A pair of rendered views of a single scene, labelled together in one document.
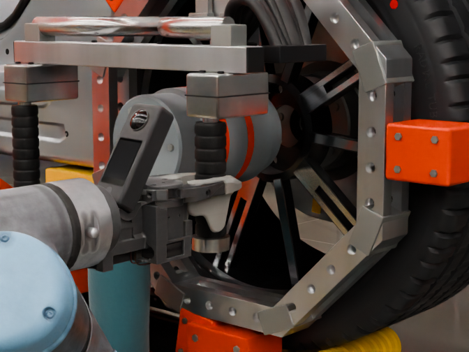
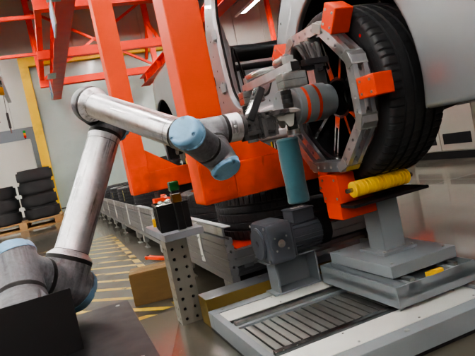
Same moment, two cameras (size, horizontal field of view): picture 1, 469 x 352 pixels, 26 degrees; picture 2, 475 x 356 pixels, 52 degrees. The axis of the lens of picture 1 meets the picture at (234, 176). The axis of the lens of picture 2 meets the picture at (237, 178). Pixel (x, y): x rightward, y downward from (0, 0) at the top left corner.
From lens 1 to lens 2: 71 cm
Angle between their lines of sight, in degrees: 28
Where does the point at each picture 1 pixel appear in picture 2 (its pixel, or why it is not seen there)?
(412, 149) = (364, 85)
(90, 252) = (236, 133)
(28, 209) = (212, 121)
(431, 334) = not seen: outside the picture
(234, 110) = (291, 84)
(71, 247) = (228, 131)
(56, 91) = not seen: hidden behind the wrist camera
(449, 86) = (381, 59)
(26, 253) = (188, 119)
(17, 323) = (185, 137)
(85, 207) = (232, 119)
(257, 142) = (324, 100)
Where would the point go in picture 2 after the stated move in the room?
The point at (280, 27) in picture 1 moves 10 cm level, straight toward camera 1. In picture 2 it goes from (307, 53) to (296, 51)
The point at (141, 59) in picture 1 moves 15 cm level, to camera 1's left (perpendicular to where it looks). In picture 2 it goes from (268, 77) to (232, 87)
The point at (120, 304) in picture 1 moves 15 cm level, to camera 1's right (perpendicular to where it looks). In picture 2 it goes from (290, 170) to (327, 164)
